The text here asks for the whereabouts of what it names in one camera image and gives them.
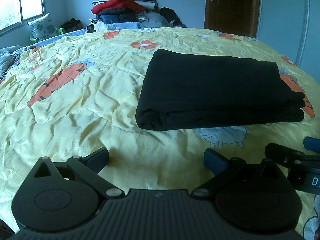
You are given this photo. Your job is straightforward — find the black pants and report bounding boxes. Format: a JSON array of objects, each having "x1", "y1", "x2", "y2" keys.
[{"x1": 136, "y1": 49, "x2": 305, "y2": 131}]

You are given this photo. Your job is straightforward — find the bedroom window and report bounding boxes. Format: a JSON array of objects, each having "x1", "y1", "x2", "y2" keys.
[{"x1": 1, "y1": 0, "x2": 47, "y2": 36}]

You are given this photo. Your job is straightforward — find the yellow floral bedspread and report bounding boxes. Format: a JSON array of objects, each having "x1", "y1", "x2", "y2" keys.
[{"x1": 1, "y1": 28, "x2": 319, "y2": 231}]

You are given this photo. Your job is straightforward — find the zebra striped blanket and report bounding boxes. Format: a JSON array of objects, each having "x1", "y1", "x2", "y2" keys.
[{"x1": 1, "y1": 51, "x2": 21, "y2": 81}]

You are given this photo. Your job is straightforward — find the white crumpled blanket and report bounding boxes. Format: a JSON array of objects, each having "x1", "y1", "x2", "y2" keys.
[{"x1": 0, "y1": 46, "x2": 23, "y2": 76}]

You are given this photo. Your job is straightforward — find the brown wooden door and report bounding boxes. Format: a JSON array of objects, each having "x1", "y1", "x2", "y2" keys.
[{"x1": 204, "y1": 0, "x2": 260, "y2": 37}]

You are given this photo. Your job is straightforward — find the green plastic chair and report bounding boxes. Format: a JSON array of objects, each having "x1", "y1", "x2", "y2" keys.
[{"x1": 29, "y1": 27, "x2": 65, "y2": 43}]

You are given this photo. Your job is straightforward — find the floral pillow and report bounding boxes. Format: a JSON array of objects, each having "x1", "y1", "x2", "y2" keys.
[{"x1": 28, "y1": 13, "x2": 54, "y2": 38}]

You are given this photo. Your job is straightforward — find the dark bag on floor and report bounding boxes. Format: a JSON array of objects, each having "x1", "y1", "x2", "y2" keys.
[{"x1": 60, "y1": 18, "x2": 83, "y2": 33}]

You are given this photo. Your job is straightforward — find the blue striped mattress sheet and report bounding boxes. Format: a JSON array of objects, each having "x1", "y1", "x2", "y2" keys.
[{"x1": 33, "y1": 22, "x2": 146, "y2": 47}]

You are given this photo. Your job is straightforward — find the pile of clothes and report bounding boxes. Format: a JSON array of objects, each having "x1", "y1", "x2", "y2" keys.
[{"x1": 90, "y1": 0, "x2": 186, "y2": 29}]

